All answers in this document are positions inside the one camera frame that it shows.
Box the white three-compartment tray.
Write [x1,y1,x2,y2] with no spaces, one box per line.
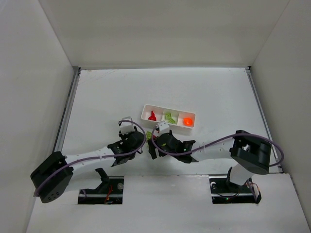
[138,104,198,134]

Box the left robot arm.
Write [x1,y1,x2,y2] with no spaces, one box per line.
[30,128,146,203]

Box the green lego brick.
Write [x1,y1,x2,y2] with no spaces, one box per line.
[165,112,172,120]

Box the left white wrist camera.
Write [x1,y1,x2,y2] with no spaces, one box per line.
[118,116,135,135]

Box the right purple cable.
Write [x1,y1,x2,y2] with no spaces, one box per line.
[151,127,284,168]

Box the purple cable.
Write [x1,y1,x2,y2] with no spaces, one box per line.
[34,119,147,197]
[151,127,284,168]

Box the green lego brick underside up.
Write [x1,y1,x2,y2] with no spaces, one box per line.
[146,131,152,140]

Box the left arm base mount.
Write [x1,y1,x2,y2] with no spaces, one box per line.
[77,168,124,205]

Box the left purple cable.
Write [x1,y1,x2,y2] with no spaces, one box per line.
[34,119,147,197]

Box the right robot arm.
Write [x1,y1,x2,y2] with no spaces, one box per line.
[148,130,272,186]

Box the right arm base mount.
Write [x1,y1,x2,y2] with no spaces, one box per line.
[209,176,262,204]

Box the orange round lego piece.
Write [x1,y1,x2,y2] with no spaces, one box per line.
[183,117,193,127]

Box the red half-round lego piece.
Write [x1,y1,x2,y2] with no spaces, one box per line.
[148,115,157,121]

